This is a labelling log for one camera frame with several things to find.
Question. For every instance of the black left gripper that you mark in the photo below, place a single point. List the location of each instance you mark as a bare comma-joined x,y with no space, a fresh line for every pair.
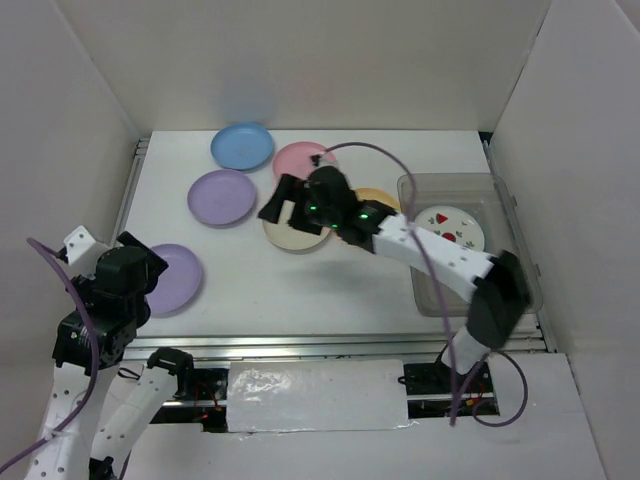
87,284

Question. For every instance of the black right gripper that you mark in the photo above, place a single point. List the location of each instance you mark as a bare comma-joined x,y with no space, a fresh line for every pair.
287,190

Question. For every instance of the lilac plastic plate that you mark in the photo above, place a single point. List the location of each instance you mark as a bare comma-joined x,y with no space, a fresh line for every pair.
179,283
221,197

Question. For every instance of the white watermelon pattern plate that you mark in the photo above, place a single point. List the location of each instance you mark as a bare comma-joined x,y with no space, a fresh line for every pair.
453,224

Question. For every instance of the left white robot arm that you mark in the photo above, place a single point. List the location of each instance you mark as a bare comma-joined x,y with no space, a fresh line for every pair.
87,354

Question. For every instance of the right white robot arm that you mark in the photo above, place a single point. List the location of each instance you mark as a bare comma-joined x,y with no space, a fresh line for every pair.
494,286

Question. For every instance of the clear plastic bin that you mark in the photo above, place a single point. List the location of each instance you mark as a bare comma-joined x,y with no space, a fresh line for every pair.
486,198

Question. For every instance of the cream plastic plate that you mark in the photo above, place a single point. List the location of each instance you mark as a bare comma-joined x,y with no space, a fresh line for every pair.
290,240

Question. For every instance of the pink plastic plate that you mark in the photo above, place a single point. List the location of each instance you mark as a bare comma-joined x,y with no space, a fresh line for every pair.
294,159

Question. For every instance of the orange plastic plate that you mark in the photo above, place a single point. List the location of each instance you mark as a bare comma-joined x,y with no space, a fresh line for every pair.
375,196

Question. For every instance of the blue plastic plate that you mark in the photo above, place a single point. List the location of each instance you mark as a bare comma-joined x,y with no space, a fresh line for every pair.
242,146

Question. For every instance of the white foam cover panel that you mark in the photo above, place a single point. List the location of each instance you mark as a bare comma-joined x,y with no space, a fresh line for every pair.
326,396

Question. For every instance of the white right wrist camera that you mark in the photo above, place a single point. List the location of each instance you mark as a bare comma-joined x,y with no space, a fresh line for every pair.
322,159

